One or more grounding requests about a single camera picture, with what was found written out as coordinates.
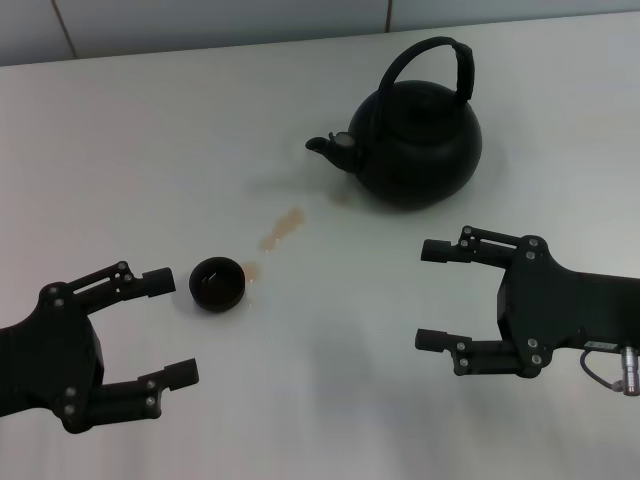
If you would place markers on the black cast iron teapot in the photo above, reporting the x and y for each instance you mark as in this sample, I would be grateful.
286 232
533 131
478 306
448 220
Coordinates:
420 155

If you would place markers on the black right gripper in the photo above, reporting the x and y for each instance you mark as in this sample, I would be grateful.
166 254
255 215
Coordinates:
560 310

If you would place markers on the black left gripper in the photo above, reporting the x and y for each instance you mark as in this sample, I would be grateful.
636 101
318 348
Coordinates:
45 360

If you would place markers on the small black teacup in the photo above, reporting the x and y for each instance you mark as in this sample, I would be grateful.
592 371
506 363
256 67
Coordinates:
217 300

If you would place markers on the large brown tea spill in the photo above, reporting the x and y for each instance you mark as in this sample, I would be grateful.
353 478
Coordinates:
285 225

